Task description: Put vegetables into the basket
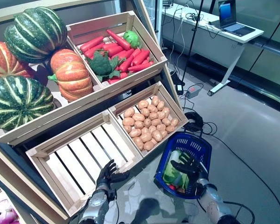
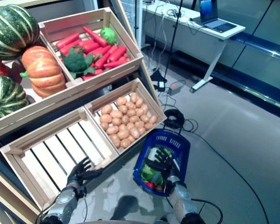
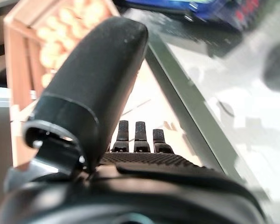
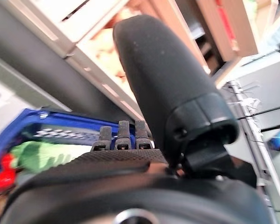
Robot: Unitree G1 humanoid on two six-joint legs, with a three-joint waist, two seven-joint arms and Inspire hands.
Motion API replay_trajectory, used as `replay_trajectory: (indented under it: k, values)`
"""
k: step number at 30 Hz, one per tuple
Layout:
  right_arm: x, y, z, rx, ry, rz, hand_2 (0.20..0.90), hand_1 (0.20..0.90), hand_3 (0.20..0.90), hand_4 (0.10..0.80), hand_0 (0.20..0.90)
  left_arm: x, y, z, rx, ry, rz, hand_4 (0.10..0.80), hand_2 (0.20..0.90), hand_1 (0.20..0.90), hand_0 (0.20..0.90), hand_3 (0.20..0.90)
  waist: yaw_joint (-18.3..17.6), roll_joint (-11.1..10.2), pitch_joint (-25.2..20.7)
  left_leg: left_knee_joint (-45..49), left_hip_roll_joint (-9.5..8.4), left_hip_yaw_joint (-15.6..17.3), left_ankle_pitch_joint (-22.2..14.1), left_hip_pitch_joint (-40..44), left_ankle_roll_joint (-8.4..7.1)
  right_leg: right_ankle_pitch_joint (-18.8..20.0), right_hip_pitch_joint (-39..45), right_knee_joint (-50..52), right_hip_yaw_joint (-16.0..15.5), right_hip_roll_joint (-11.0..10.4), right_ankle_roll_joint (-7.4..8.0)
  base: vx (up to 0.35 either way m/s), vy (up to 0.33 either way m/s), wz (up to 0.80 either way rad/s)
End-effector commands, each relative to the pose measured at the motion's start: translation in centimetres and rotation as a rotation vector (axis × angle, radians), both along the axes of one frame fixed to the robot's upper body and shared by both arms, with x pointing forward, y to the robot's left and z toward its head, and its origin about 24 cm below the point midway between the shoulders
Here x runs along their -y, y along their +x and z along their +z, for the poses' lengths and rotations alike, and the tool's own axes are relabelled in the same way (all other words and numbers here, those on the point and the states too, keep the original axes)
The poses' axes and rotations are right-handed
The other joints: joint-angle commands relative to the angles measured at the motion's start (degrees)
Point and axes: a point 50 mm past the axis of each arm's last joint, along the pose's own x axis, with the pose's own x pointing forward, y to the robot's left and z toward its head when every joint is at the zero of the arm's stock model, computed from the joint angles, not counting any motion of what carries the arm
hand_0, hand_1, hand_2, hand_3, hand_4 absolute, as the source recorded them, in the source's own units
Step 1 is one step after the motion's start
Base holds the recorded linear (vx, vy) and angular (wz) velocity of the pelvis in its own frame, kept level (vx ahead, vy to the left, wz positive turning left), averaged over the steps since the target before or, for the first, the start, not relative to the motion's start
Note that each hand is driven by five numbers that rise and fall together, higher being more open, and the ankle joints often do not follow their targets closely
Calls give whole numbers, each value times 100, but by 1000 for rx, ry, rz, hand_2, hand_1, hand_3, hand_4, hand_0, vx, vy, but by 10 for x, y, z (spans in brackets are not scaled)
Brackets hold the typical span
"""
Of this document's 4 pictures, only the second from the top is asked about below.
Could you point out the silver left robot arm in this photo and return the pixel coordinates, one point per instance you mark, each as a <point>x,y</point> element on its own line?
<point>65,198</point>

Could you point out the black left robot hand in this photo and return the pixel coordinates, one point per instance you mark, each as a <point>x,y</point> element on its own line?
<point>81,173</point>

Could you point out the black pole with sensor box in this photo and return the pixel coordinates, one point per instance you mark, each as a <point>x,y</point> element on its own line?
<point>136,14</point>

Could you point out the small white power adapter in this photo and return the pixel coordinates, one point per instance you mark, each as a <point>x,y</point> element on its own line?
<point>161,84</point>

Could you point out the wooden crate with pumpkins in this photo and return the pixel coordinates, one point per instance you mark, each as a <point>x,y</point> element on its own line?
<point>37,108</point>

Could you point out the wooden display shelf rack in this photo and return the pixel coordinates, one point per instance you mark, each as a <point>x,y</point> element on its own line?
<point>7,191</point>

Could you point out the black tripod stand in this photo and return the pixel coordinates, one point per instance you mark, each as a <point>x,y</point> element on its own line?
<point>174,35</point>

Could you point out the wooden crate with carrots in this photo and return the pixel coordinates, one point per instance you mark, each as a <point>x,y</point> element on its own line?
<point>122,35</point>

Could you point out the red tomato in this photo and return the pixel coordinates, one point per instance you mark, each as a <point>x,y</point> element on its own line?
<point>150,184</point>

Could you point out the brown potato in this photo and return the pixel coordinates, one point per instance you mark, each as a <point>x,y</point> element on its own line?
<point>152,119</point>
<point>125,142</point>
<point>144,108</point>
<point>134,132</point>
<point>115,140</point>
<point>130,105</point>
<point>149,126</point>
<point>142,130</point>
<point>139,102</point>
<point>131,139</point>
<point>133,96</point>
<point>106,118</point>
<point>123,134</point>
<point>106,109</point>
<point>121,101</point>

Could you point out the green striped pumpkin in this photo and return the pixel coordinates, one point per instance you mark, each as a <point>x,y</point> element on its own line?
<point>11,31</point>
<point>4,96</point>

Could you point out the light green round vegetable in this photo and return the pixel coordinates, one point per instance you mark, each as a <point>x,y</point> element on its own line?
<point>108,35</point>

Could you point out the dark green leafy broccoli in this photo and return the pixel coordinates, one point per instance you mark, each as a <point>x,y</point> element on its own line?
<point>75,60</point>

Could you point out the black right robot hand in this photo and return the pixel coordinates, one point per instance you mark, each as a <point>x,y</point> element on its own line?
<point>162,163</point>

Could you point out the grey power box red button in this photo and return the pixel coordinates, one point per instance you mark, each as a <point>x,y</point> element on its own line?
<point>175,88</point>

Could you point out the wooden crate with potatoes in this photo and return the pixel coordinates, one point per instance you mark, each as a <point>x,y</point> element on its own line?
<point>147,96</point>

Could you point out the black wall shelf ledge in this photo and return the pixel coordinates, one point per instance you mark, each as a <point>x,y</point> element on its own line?
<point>259,43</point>

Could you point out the dark wall base rail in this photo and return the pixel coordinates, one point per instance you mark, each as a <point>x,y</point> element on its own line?
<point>247,86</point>

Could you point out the white office desk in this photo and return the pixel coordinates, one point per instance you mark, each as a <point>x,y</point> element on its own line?
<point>189,37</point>

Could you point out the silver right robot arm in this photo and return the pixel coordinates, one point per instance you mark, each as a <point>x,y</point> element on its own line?
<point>179,196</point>

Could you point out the empty slatted wooden crate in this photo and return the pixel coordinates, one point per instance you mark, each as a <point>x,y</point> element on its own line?
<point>53,151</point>

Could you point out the orange pumpkin with green stem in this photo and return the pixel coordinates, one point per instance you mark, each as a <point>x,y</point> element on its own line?
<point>44,71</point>

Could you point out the red carrot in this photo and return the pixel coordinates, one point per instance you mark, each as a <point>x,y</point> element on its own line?
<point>94,36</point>
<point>116,63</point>
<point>88,44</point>
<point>117,52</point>
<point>102,58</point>
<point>67,40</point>

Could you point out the blue plastic shopping basket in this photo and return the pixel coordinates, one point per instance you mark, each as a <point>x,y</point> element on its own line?
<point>168,140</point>

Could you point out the grey open laptop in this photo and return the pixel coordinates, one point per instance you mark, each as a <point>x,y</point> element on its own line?
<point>208,10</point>

